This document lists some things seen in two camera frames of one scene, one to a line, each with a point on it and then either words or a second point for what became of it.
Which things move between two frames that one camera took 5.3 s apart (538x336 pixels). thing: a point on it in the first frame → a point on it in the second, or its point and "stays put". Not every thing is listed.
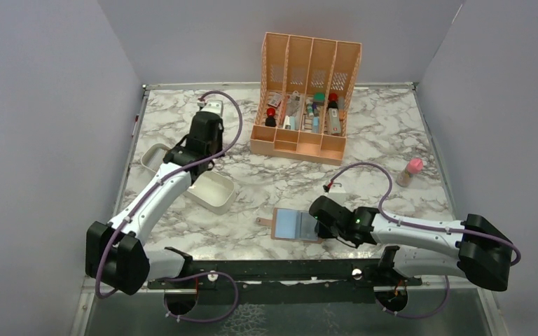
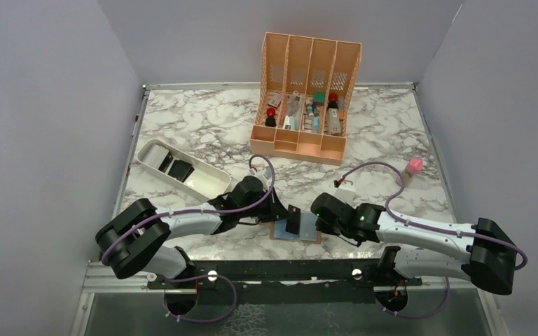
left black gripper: [221, 138] → [276, 210]
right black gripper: [323, 232] stays put
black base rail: [349, 281] stays put
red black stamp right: [333, 103] stays put
